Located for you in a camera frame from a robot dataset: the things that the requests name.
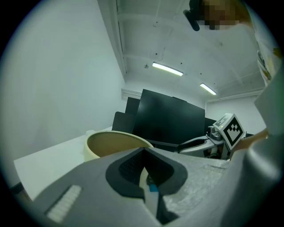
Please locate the person's white printed shirt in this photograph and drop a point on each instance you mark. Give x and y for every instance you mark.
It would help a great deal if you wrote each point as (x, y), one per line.
(264, 55)

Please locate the long ceiling light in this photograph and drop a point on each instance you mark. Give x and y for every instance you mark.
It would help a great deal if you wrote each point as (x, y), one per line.
(167, 69)
(208, 89)

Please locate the cream patterned bucket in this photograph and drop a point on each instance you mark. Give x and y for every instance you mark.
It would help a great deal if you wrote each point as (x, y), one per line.
(111, 144)

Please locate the black desktop computer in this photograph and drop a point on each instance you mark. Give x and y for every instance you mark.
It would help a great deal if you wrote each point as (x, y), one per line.
(123, 122)

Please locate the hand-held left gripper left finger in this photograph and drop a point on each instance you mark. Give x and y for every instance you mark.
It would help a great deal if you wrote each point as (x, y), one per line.
(88, 195)

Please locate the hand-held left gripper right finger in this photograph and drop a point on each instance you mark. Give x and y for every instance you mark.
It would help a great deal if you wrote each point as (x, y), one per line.
(195, 181)

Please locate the blue toy block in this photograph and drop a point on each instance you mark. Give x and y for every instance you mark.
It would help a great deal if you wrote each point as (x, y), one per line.
(153, 188)

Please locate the black head-worn camera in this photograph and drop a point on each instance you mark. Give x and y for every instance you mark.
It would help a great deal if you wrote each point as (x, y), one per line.
(192, 15)

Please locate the person's head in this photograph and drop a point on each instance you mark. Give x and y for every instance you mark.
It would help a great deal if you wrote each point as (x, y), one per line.
(222, 13)

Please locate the person's right forearm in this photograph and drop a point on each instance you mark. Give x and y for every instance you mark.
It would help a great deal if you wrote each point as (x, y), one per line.
(253, 139)

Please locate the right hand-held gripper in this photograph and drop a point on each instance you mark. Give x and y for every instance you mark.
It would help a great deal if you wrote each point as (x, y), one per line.
(233, 133)

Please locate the large curved black monitor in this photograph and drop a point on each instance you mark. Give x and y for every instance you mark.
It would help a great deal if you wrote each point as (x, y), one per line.
(168, 117)

